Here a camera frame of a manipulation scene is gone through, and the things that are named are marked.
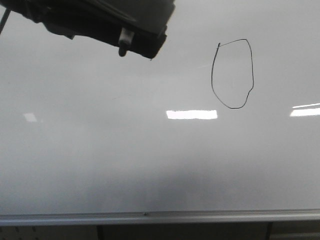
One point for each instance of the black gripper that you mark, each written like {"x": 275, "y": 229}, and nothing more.
{"x": 102, "y": 20}

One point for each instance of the whiteboard marker with magnet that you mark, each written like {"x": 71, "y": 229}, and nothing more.
{"x": 125, "y": 41}

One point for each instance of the black drawn zero outline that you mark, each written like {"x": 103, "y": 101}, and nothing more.
{"x": 215, "y": 57}

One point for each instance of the white whiteboard with aluminium frame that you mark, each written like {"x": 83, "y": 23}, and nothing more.
{"x": 89, "y": 137}

